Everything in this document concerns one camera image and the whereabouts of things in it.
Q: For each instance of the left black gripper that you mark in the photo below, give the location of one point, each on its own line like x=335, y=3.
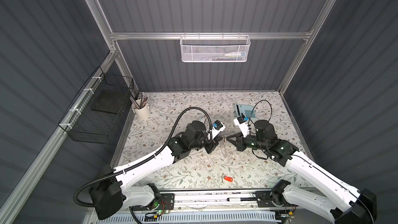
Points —
x=213, y=143

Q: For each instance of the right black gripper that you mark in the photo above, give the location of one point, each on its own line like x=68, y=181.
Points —
x=238, y=142

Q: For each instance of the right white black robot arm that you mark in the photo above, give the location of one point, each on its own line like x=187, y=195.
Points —
x=341, y=203

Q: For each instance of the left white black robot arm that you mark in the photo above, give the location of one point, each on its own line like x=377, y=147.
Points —
x=111, y=195

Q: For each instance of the light blue calculator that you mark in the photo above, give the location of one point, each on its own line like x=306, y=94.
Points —
x=246, y=110

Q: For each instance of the red key lower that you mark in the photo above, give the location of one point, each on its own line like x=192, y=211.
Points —
x=228, y=178

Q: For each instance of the white pencil cup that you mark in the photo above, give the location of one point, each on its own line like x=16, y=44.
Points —
x=141, y=108

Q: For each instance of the white tube in basket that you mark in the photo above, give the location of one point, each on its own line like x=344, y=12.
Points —
x=232, y=56

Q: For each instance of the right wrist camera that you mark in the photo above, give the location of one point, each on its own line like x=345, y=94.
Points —
x=242, y=123

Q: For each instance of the aluminium front rail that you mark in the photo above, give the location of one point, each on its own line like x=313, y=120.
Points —
x=214, y=197

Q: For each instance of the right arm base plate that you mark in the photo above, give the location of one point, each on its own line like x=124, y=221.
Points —
x=264, y=199

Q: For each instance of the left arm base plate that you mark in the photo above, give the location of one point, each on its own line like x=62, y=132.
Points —
x=160, y=203

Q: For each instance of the white perforated cable tray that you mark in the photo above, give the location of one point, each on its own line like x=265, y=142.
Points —
x=217, y=217

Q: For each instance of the white wire mesh basket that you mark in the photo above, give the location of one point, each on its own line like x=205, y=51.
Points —
x=196, y=49

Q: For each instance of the black wire mesh basket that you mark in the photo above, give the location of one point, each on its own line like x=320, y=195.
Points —
x=102, y=112

